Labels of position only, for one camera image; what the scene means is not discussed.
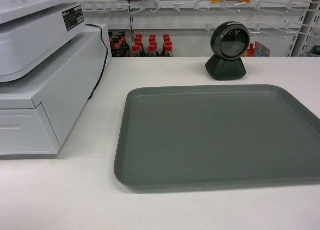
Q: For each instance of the black round barcode scanner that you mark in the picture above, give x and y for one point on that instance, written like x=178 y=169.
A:
x=229 y=42

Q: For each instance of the grey-silver rectangular tray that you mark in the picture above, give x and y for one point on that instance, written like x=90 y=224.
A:
x=216 y=135

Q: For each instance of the white cash register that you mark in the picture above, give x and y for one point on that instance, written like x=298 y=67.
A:
x=33 y=30

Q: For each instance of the red-cap soy sauce bottle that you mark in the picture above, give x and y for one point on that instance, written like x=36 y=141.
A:
x=167 y=51
x=152 y=51
x=137 y=51

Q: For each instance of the colourful snack pouch behind scanner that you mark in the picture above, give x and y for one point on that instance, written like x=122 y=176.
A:
x=257 y=50

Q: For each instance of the white peg hook rail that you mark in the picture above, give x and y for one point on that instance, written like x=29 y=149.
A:
x=277 y=6

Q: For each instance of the dark cola bottle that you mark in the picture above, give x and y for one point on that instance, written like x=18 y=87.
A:
x=117 y=51

